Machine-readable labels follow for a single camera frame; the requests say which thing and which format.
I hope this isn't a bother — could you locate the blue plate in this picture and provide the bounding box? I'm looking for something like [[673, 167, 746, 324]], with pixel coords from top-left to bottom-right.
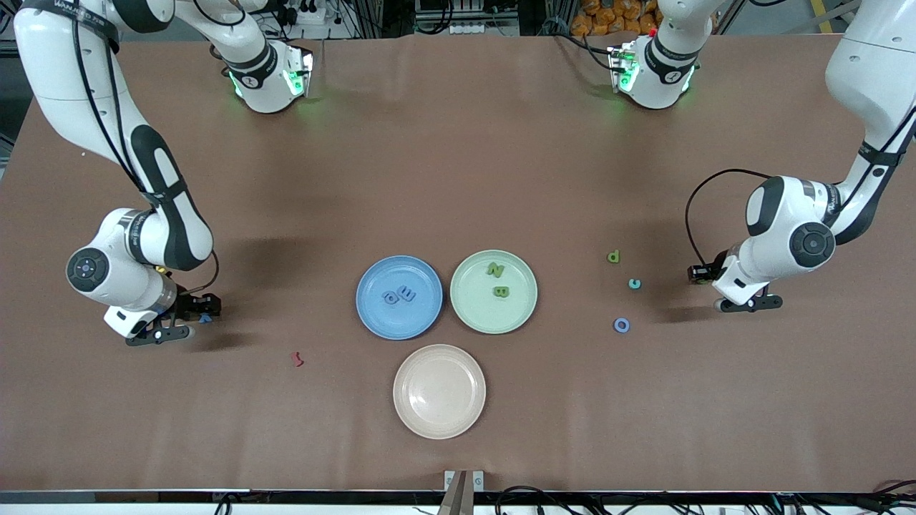
[[356, 255, 444, 340]]

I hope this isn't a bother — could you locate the light green plate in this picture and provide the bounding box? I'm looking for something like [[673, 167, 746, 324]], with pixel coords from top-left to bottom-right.
[[449, 249, 539, 335]]

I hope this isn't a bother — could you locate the beige plate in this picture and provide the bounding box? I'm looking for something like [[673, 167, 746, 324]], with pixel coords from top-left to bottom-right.
[[392, 344, 487, 440]]

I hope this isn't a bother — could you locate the pile of orange objects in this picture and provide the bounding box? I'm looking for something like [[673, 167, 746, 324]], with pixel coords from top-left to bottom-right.
[[570, 0, 661, 36]]

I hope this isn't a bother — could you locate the power strip with plugs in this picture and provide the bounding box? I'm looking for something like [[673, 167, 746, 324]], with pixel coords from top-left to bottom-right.
[[283, 0, 328, 26]]

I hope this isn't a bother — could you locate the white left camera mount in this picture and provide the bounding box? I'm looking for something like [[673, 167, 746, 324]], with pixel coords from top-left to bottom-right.
[[713, 272, 770, 305]]

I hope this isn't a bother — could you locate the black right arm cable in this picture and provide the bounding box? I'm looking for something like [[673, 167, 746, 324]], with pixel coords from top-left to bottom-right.
[[72, 18, 220, 295]]

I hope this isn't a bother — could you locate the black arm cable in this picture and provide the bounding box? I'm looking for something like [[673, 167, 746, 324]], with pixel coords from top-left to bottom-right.
[[72, 18, 220, 295], [685, 107, 916, 267]]

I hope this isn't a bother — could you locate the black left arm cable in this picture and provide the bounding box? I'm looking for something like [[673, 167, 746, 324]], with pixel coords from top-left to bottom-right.
[[685, 107, 916, 267]]

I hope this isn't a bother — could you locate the metal camera bracket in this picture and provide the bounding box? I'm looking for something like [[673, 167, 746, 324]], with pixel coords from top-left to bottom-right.
[[444, 470, 485, 515]]

